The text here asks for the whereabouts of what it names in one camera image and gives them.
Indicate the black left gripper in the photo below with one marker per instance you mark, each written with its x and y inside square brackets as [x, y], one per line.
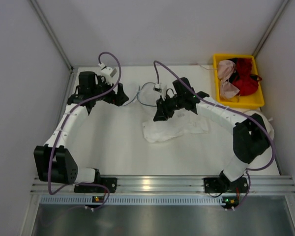
[116, 97]

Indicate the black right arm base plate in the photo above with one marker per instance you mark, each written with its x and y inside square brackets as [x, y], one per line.
[216, 185]

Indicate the beige round laundry bag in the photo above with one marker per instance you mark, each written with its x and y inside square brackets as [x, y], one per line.
[268, 125]

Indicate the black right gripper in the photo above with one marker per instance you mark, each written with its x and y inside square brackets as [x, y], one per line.
[163, 108]

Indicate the pink bra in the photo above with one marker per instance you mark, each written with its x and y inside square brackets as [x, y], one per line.
[225, 69]

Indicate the white bra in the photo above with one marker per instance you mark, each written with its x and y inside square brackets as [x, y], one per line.
[183, 122]

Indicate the red bra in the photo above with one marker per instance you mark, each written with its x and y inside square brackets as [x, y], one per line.
[242, 78]

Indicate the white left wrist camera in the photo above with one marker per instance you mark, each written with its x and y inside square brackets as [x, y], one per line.
[106, 71]

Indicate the white mesh laundry bag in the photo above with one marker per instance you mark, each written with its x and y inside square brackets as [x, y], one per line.
[144, 95]

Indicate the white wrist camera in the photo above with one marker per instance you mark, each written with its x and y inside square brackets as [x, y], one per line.
[106, 71]
[162, 89]

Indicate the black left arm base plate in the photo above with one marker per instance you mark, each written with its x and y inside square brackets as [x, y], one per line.
[104, 185]

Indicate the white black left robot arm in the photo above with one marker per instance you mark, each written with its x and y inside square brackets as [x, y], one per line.
[54, 161]

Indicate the yellow plastic bin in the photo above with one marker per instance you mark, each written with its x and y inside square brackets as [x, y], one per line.
[253, 101]

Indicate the aluminium frame rail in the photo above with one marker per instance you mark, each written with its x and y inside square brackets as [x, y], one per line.
[260, 185]

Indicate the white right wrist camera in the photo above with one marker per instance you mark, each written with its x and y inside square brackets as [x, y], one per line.
[162, 89]

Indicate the perforated cable duct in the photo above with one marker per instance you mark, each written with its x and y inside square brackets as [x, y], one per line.
[138, 200]

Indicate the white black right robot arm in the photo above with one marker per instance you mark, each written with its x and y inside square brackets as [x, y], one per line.
[250, 136]

